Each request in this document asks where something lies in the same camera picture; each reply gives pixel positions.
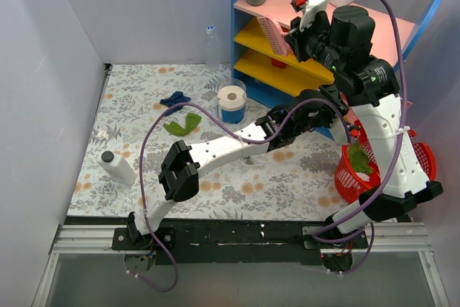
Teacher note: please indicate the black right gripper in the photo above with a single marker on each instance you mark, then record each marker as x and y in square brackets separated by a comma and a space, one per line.
[298, 43]

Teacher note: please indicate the white bottle black cap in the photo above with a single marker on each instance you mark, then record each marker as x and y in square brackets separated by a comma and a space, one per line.
[117, 167]

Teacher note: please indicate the white toilet paper roll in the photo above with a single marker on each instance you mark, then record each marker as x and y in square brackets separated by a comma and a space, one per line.
[231, 98]

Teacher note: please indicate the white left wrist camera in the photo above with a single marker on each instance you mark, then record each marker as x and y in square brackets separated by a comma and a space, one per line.
[344, 135]

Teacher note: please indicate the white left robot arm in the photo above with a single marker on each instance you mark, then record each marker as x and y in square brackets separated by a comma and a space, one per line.
[185, 164]

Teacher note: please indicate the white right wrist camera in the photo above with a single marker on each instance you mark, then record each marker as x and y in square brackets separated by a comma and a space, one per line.
[309, 9]

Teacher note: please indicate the pink hand brush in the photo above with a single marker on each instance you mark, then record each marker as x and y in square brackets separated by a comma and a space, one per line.
[275, 36]

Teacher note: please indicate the red mesh waste basket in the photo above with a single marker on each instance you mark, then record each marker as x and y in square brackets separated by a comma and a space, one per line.
[350, 184]

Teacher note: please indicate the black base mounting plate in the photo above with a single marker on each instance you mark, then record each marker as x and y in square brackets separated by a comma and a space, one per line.
[196, 241]

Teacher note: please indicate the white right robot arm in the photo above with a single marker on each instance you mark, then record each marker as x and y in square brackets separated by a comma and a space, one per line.
[342, 44]

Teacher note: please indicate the dark blue paper scrap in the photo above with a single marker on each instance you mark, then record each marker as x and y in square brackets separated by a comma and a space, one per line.
[176, 98]

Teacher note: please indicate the aluminium frame rail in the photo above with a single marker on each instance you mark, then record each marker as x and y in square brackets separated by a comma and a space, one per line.
[391, 264]

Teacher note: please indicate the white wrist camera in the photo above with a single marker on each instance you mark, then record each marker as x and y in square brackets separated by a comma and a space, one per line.
[309, 9]
[344, 135]

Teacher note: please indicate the clear plastic water bottle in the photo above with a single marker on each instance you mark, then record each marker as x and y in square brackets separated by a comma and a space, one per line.
[212, 48]

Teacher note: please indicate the small green paper scrap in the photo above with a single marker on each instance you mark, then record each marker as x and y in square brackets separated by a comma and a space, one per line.
[192, 120]

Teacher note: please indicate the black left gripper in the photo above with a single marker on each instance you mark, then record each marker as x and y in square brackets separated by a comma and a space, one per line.
[340, 106]

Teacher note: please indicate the blue yellow pink shelf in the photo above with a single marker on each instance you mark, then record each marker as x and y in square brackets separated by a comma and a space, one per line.
[273, 79]

